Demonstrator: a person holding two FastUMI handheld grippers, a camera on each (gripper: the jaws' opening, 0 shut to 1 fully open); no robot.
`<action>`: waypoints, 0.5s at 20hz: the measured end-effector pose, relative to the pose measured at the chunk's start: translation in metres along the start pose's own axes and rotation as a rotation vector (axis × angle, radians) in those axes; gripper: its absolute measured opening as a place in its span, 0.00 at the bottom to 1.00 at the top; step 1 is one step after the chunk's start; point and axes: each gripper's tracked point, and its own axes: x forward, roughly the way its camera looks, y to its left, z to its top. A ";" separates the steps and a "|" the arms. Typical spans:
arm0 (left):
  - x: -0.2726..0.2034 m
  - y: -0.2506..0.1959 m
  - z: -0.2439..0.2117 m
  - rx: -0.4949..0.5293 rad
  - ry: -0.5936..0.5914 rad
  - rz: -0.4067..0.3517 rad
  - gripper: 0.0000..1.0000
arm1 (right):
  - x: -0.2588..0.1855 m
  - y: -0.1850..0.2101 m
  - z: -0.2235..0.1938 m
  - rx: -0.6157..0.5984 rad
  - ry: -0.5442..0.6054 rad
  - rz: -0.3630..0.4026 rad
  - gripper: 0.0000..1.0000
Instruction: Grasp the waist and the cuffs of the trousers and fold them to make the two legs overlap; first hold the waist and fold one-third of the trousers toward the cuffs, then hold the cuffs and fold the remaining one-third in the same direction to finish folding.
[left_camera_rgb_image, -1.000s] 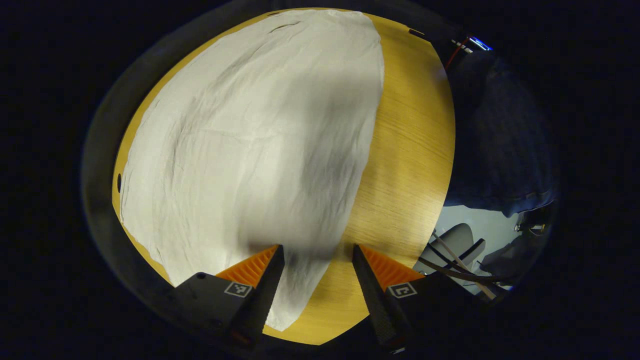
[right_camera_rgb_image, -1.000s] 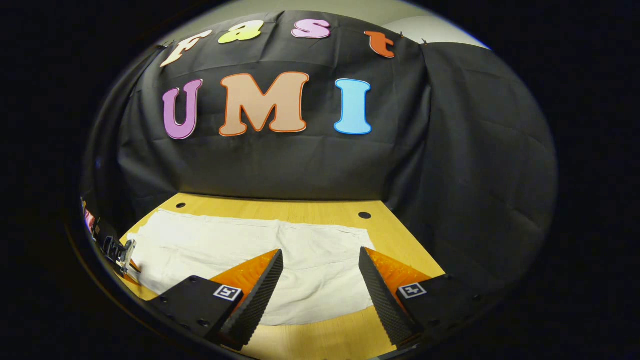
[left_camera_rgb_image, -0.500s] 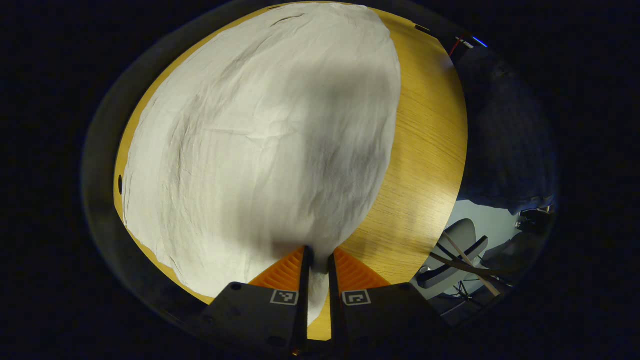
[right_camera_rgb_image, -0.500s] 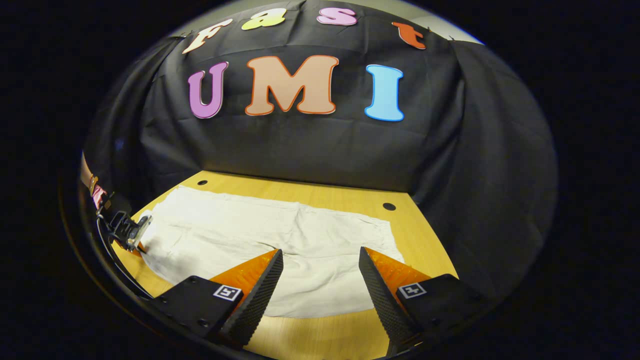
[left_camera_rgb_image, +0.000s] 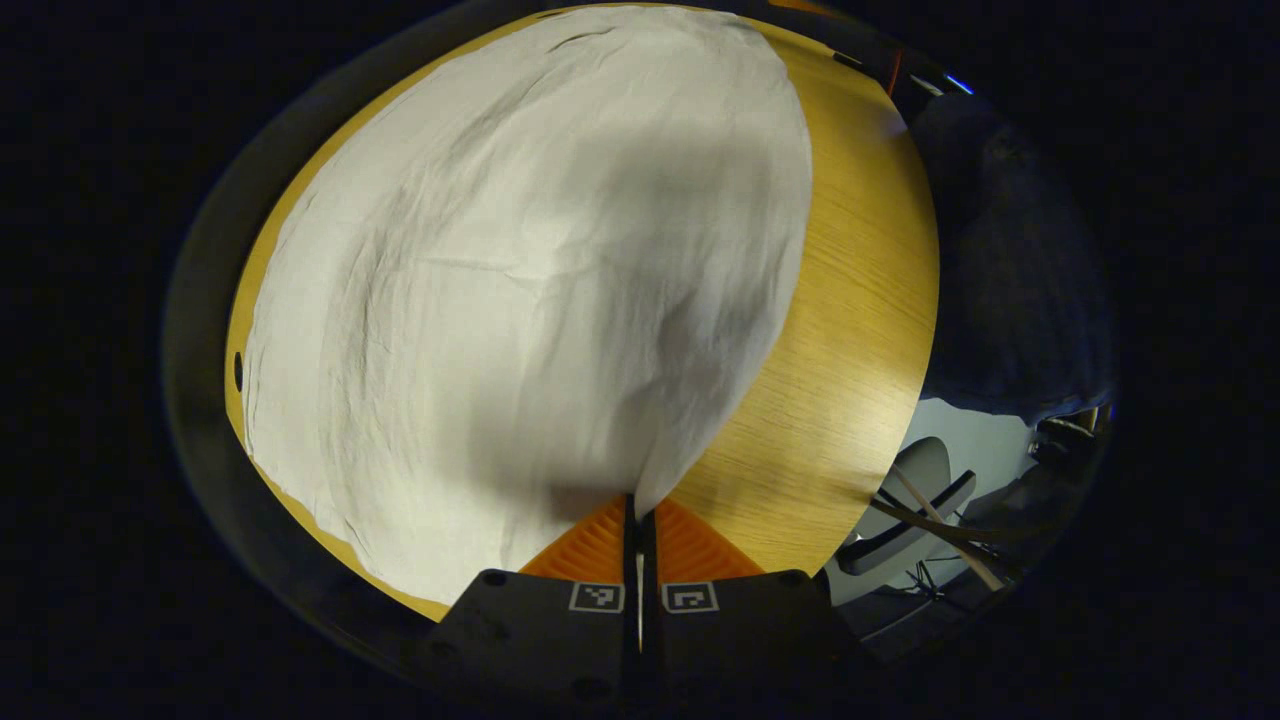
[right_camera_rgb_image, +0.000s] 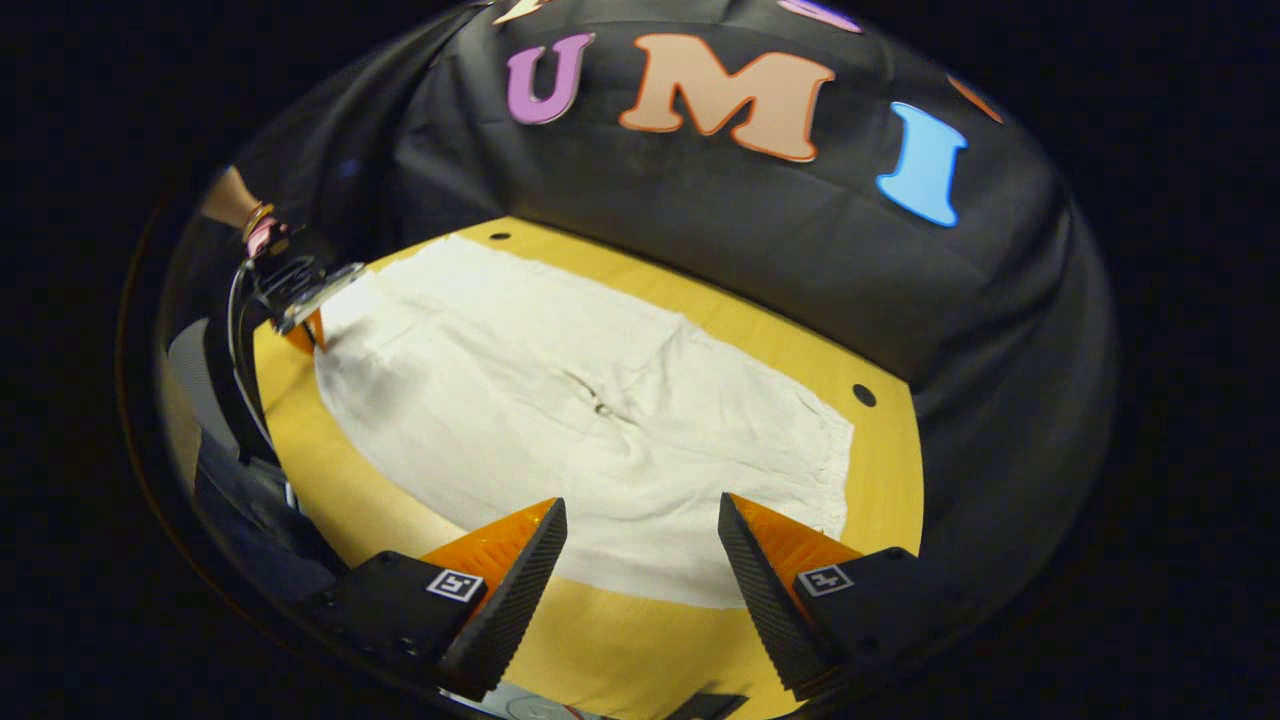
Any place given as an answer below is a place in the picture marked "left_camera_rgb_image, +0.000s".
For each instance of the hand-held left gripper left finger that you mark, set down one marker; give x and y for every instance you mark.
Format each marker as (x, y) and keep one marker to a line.
(560, 630)

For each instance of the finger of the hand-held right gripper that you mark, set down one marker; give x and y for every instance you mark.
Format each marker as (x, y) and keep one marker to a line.
(800, 6)

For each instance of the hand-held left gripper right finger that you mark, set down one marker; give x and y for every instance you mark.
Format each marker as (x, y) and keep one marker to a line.
(740, 630)

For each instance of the white jeans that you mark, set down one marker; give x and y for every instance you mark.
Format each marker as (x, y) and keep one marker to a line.
(480, 300)

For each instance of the grey office chair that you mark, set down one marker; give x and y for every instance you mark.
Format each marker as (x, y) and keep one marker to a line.
(900, 500)

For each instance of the dark cloth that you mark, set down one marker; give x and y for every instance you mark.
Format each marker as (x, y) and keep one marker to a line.
(1010, 270)

